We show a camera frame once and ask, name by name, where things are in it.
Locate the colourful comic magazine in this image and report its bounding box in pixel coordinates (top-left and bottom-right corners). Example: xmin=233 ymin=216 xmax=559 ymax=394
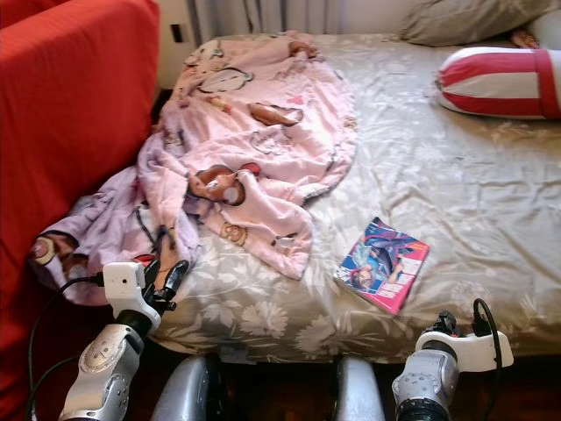
xmin=333 ymin=217 xmax=430 ymax=315

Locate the pink cartoon print blanket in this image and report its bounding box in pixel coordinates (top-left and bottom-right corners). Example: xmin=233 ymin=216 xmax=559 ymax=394
xmin=31 ymin=31 xmax=356 ymax=303

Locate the silver left robot leg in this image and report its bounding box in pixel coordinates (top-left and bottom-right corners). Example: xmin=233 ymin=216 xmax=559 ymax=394
xmin=153 ymin=353 xmax=224 ymax=421

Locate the silver robot leg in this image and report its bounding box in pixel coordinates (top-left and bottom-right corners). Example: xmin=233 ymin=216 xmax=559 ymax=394
xmin=333 ymin=355 xmax=378 ymax=421
xmin=153 ymin=353 xmax=224 ymax=421

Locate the silver right robot leg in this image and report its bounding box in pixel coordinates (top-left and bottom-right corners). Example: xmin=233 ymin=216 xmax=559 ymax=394
xmin=333 ymin=355 xmax=378 ymax=421

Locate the grey floral bed sheet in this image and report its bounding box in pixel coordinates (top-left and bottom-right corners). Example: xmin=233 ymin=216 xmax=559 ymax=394
xmin=149 ymin=33 xmax=561 ymax=365

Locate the red covered folded mattress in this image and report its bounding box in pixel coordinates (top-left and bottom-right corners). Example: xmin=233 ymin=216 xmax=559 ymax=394
xmin=0 ymin=0 xmax=160 ymax=421

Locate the red white blue star bolster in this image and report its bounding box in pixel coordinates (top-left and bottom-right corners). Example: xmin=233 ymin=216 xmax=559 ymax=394
xmin=437 ymin=46 xmax=561 ymax=120

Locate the grey pleated curtain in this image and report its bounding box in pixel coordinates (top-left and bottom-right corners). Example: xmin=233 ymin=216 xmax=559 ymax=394
xmin=188 ymin=0 xmax=426 ymax=40

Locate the small brown plush toy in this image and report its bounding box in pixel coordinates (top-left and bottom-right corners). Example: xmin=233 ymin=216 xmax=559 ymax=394
xmin=510 ymin=29 xmax=540 ymax=49

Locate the taupe pillow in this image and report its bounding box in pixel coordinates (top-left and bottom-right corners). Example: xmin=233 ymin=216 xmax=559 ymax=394
xmin=399 ymin=0 xmax=561 ymax=47

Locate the plain light grey pillow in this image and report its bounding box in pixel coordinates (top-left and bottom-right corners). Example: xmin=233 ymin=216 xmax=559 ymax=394
xmin=535 ymin=9 xmax=561 ymax=49

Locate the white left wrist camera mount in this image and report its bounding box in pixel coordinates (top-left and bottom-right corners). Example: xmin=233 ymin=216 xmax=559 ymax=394
xmin=101 ymin=261 xmax=163 ymax=332

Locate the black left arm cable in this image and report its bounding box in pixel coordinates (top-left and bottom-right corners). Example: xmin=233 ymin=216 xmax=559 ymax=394
xmin=26 ymin=274 xmax=106 ymax=413
xmin=28 ymin=355 xmax=73 ymax=421

